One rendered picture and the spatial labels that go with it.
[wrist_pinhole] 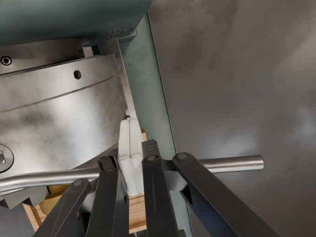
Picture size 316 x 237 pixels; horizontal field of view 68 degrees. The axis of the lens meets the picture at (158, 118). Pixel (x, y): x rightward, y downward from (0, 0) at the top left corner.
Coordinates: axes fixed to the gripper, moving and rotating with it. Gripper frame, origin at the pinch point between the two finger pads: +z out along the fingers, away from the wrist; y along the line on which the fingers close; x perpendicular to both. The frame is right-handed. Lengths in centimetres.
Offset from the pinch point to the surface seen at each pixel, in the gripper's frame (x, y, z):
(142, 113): -23, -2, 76
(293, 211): -157, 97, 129
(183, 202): -71, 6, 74
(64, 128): 0.3, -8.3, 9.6
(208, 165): -2.2, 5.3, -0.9
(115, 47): 6.4, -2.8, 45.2
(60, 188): -13.0, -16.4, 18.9
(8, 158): -0.7, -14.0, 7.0
